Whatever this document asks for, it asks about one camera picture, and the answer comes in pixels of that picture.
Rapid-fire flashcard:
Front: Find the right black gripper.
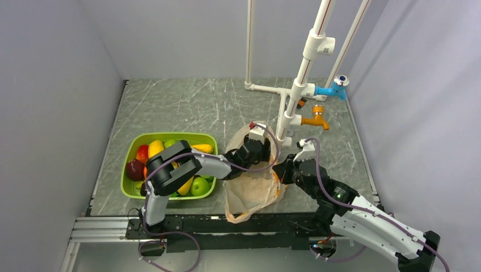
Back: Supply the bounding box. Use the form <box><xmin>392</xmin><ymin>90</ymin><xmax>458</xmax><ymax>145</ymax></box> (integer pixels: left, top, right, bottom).
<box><xmin>272</xmin><ymin>153</ymin><xmax>319</xmax><ymax>199</ymax></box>

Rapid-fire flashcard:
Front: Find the translucent orange plastic bag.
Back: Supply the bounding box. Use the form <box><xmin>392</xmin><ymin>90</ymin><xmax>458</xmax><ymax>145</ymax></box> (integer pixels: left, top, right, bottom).
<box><xmin>224</xmin><ymin>121</ymin><xmax>285</xmax><ymax>224</ymax></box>

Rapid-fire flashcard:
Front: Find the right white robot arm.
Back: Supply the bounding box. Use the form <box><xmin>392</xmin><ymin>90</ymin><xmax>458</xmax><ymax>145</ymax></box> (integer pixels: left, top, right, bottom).
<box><xmin>273</xmin><ymin>154</ymin><xmax>440</xmax><ymax>271</ymax></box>

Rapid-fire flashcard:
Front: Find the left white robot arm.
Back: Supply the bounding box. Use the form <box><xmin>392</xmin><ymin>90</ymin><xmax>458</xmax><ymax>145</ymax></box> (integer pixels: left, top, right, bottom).
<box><xmin>140</xmin><ymin>138</ymin><xmax>271</xmax><ymax>238</ymax></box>

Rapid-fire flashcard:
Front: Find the yellow fake corn cob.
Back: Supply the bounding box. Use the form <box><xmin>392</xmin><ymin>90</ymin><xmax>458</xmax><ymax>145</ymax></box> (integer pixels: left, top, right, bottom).
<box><xmin>191</xmin><ymin>144</ymin><xmax>214</xmax><ymax>154</ymax></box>

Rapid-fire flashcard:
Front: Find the bright green fake apple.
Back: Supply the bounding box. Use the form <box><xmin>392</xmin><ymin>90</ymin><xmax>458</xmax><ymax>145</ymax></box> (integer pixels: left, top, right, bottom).
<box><xmin>190</xmin><ymin>177</ymin><xmax>210</xmax><ymax>197</ymax></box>

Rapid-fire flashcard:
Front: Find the light green fake apple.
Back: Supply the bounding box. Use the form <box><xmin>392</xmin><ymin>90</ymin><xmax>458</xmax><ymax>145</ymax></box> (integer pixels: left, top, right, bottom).
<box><xmin>163</xmin><ymin>139</ymin><xmax>177</xmax><ymax>149</ymax></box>

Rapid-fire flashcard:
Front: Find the red orange fake peach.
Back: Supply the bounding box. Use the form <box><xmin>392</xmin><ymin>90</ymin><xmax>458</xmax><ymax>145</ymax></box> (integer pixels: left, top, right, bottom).
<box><xmin>136</xmin><ymin>144</ymin><xmax>149</xmax><ymax>164</ymax></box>

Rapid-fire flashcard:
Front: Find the dark red fake apple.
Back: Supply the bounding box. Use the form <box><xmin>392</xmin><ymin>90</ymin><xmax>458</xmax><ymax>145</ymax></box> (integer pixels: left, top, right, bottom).
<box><xmin>125</xmin><ymin>159</ymin><xmax>145</xmax><ymax>181</ymax></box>

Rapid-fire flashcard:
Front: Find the orange plastic faucet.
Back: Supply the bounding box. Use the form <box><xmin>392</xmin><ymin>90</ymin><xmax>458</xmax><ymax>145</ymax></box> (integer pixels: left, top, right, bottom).
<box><xmin>301</xmin><ymin>105</ymin><xmax>330</xmax><ymax>130</ymax></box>

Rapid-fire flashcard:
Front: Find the blue plastic faucet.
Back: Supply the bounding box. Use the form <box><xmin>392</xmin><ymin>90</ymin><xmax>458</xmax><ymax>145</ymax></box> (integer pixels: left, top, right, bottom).
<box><xmin>314</xmin><ymin>74</ymin><xmax>349</xmax><ymax>100</ymax></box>

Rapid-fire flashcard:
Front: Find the green plastic fruit bin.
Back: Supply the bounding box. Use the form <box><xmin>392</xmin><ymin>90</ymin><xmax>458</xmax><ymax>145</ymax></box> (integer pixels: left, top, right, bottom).
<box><xmin>120</xmin><ymin>132</ymin><xmax>218</xmax><ymax>201</ymax></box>

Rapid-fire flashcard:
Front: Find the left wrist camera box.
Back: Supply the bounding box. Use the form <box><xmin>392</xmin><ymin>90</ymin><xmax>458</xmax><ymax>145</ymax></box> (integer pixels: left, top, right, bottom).
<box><xmin>248</xmin><ymin>122</ymin><xmax>268</xmax><ymax>144</ymax></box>

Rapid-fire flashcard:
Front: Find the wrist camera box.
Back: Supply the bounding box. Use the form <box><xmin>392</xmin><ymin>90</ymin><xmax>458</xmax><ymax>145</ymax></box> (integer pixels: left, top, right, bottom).
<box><xmin>294</xmin><ymin>139</ymin><xmax>316</xmax><ymax>162</ymax></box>
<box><xmin>248</xmin><ymin>122</ymin><xmax>268</xmax><ymax>144</ymax></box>

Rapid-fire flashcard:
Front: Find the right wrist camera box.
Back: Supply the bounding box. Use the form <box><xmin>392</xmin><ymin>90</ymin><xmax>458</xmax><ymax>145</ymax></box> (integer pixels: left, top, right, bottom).
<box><xmin>294</xmin><ymin>139</ymin><xmax>316</xmax><ymax>162</ymax></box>

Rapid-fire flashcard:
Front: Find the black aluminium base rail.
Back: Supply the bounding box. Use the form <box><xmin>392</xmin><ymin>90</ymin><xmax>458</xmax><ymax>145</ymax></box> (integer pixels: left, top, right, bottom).
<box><xmin>69</xmin><ymin>212</ymin><xmax>391</xmax><ymax>252</ymax></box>

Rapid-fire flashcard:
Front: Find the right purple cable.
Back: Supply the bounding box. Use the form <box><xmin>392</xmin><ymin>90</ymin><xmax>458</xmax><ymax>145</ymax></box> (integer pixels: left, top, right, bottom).
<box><xmin>305</xmin><ymin>137</ymin><xmax>452</xmax><ymax>272</ymax></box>

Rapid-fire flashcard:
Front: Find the purple cable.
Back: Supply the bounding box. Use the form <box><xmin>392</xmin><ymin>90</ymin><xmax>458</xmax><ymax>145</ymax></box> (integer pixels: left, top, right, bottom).
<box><xmin>140</xmin><ymin>124</ymin><xmax>280</xmax><ymax>272</ymax></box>
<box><xmin>305</xmin><ymin>137</ymin><xmax>452</xmax><ymax>272</ymax></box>

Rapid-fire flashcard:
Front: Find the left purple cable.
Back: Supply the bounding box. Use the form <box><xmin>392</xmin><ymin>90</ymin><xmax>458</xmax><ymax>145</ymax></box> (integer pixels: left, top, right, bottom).
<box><xmin>140</xmin><ymin>124</ymin><xmax>280</xmax><ymax>272</ymax></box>

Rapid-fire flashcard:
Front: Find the white PVC pipe frame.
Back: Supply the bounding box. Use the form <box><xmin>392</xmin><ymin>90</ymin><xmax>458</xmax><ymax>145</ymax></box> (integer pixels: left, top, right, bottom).
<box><xmin>244</xmin><ymin>1</ymin><xmax>371</xmax><ymax>146</ymax></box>

